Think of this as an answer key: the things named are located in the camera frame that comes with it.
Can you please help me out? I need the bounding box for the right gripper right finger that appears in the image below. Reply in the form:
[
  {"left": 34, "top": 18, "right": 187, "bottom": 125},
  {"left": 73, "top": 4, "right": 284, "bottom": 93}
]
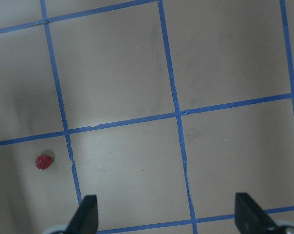
[{"left": 235, "top": 193, "right": 278, "bottom": 234}]

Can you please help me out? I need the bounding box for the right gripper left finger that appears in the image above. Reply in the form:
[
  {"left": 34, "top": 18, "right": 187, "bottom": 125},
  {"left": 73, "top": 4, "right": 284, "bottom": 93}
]
[{"left": 64, "top": 195, "right": 99, "bottom": 234}]

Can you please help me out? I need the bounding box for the plain red strawberry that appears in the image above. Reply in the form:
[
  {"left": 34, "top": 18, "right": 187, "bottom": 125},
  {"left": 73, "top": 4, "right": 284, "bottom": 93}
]
[{"left": 35, "top": 155, "right": 53, "bottom": 170}]

